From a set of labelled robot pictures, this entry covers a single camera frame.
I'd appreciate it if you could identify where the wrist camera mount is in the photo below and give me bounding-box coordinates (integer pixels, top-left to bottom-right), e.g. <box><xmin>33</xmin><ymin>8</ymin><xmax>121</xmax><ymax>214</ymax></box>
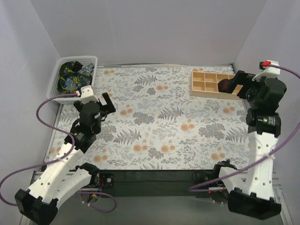
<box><xmin>76</xmin><ymin>85</ymin><xmax>99</xmax><ymax>104</ymax></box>
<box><xmin>252</xmin><ymin>60</ymin><xmax>280</xmax><ymax>82</ymax></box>

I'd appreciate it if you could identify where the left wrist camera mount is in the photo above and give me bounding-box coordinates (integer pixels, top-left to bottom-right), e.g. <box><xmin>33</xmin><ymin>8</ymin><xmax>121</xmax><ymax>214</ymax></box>
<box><xmin>76</xmin><ymin>85</ymin><xmax>99</xmax><ymax>104</ymax></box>

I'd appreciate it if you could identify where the white plastic basket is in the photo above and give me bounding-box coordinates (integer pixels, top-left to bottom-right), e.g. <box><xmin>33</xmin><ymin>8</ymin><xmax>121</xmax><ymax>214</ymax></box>
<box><xmin>46</xmin><ymin>56</ymin><xmax>98</xmax><ymax>104</ymax></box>

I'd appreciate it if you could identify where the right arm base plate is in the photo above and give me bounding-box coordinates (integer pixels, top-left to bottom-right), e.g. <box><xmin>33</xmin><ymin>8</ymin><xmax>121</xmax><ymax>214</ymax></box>
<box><xmin>191</xmin><ymin>171</ymin><xmax>224</xmax><ymax>188</ymax></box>

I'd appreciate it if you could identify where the dark red patterned tie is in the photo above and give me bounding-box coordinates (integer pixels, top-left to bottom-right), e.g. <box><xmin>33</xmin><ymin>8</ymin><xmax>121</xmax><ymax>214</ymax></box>
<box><xmin>217</xmin><ymin>79</ymin><xmax>231</xmax><ymax>93</ymax></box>

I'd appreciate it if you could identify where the wooden compartment box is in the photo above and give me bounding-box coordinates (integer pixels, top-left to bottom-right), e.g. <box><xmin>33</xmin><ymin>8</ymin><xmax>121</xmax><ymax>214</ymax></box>
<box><xmin>191</xmin><ymin>71</ymin><xmax>242</xmax><ymax>100</ymax></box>

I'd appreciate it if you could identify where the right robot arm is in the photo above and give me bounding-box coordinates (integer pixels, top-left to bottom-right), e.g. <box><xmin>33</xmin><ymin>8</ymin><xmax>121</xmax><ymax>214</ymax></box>
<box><xmin>212</xmin><ymin>70</ymin><xmax>286</xmax><ymax>220</ymax></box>

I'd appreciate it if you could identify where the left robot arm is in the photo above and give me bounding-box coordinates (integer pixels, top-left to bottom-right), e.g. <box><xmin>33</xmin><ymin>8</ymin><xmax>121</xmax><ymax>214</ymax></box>
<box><xmin>15</xmin><ymin>88</ymin><xmax>116</xmax><ymax>225</ymax></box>

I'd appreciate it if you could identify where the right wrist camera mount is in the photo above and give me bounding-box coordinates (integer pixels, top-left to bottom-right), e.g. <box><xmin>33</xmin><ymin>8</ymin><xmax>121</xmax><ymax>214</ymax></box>
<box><xmin>252</xmin><ymin>60</ymin><xmax>280</xmax><ymax>82</ymax></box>

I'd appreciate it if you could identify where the floral table mat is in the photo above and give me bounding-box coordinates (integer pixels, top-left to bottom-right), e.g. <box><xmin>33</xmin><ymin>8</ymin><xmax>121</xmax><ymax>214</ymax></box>
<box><xmin>45</xmin><ymin>66</ymin><xmax>263</xmax><ymax>171</ymax></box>

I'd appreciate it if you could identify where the aluminium frame rail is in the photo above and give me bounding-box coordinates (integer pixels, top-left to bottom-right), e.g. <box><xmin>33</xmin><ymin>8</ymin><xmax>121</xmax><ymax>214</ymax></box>
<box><xmin>20</xmin><ymin>170</ymin><xmax>293</xmax><ymax>225</ymax></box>

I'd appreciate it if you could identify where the silver blue patterned tie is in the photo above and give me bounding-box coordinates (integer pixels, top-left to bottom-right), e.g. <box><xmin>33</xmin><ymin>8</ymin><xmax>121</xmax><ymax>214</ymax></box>
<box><xmin>60</xmin><ymin>64</ymin><xmax>94</xmax><ymax>94</ymax></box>

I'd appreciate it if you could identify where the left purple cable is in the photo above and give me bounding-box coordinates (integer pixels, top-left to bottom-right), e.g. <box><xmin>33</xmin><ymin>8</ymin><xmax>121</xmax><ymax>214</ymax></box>
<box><xmin>0</xmin><ymin>93</ymin><xmax>117</xmax><ymax>213</ymax></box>

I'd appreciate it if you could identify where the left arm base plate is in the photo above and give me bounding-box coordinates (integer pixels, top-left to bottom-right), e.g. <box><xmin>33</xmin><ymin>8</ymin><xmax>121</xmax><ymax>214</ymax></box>
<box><xmin>87</xmin><ymin>173</ymin><xmax>115</xmax><ymax>188</ymax></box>

